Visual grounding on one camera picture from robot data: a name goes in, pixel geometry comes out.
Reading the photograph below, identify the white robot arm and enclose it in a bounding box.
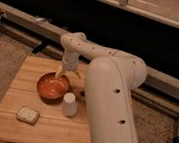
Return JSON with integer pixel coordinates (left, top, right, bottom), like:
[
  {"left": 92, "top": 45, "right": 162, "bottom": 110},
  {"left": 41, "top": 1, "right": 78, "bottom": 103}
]
[{"left": 59, "top": 32, "right": 148, "bottom": 143}]

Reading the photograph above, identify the white rectangular sponge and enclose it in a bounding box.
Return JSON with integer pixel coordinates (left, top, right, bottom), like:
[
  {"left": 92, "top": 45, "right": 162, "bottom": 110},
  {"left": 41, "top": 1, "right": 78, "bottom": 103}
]
[{"left": 17, "top": 107, "right": 39, "bottom": 124}]

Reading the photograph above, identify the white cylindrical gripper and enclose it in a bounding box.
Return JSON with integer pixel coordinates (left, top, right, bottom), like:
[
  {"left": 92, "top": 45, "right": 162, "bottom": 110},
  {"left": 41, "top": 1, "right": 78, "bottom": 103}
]
[{"left": 55, "top": 50, "right": 81, "bottom": 79}]

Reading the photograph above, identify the wooden board table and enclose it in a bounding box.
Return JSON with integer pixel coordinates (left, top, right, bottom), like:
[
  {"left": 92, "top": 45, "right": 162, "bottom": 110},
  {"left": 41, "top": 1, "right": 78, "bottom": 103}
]
[{"left": 0, "top": 56, "right": 91, "bottom": 143}]

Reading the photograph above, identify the white paper cup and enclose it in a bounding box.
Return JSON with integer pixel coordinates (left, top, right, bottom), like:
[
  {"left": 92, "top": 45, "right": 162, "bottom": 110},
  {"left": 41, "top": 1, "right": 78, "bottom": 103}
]
[{"left": 62, "top": 92, "right": 78, "bottom": 117}]

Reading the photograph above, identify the orange ceramic bowl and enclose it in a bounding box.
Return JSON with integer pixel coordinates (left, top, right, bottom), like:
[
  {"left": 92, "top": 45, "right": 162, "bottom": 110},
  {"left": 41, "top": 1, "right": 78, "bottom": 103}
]
[{"left": 36, "top": 72, "right": 70, "bottom": 100}]

